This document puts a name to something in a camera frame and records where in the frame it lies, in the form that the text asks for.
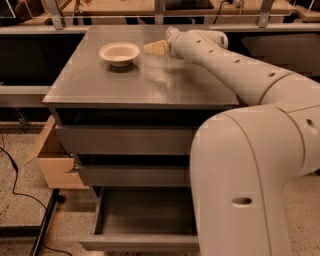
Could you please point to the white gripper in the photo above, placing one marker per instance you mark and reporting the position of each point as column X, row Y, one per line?
column 172, row 45

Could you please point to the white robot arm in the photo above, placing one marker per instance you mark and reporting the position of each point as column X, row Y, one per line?
column 241, row 159

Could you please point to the grey drawer cabinet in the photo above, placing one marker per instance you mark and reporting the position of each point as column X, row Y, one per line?
column 151, row 92

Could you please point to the grey top drawer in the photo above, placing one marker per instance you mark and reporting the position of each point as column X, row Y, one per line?
column 125, row 141

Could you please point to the grey drawer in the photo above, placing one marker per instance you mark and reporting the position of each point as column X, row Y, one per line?
column 143, row 220
column 134, row 170
column 125, row 141

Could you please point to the grey middle drawer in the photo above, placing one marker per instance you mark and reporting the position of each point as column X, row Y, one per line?
column 134, row 170

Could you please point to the grey bottom drawer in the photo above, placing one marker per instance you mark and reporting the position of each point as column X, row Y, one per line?
column 143, row 220

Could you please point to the white paper bowl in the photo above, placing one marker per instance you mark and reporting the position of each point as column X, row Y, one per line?
column 119, row 54

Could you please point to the cardboard box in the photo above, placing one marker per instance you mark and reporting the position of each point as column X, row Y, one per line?
column 54, row 163

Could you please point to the grey metal rail workbench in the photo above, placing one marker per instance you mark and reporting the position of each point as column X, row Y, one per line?
column 32, row 52

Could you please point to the black metal floor frame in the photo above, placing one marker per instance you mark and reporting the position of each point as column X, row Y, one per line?
column 37, row 232

